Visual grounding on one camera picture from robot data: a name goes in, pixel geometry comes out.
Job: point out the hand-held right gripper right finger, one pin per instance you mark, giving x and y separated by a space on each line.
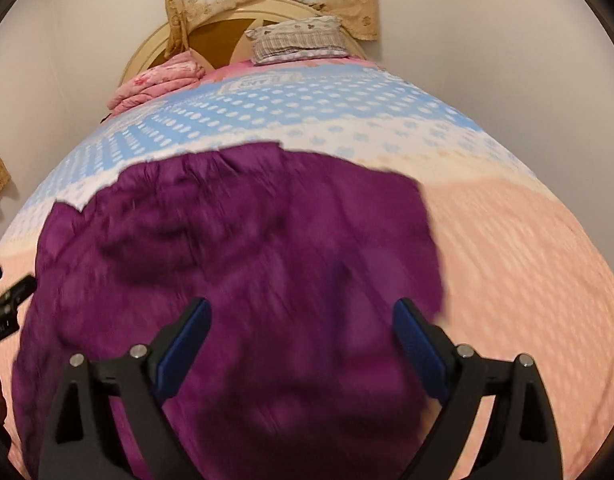
422 350

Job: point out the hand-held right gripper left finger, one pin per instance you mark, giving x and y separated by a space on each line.
179 350

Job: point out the purple hooded puffer jacket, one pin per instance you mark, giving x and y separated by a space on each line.
237 240

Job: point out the bed with polka-dot bedspread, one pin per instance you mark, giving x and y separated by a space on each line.
512 260

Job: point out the folded pink blanket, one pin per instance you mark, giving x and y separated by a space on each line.
157 82

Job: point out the cream wooden headboard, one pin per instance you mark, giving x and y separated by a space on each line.
222 32

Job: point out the striped pillow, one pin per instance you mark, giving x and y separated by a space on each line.
299 40

